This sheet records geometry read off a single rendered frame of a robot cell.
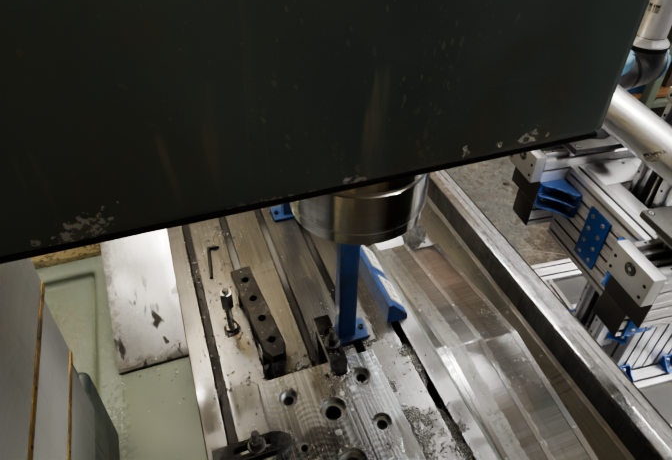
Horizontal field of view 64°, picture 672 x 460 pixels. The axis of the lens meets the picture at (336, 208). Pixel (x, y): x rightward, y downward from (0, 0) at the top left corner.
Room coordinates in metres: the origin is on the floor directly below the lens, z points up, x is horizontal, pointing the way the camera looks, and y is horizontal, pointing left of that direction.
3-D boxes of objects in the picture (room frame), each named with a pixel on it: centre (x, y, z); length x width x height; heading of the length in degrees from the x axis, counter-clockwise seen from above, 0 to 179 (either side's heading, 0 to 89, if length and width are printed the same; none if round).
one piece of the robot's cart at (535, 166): (1.42, -0.76, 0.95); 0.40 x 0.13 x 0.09; 105
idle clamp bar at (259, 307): (0.76, 0.17, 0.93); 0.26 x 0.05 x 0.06; 25
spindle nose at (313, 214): (0.49, -0.02, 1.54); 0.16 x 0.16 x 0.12
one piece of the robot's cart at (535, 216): (1.41, -0.78, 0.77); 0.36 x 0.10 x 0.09; 105
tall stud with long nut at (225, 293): (0.75, 0.23, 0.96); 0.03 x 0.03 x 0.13
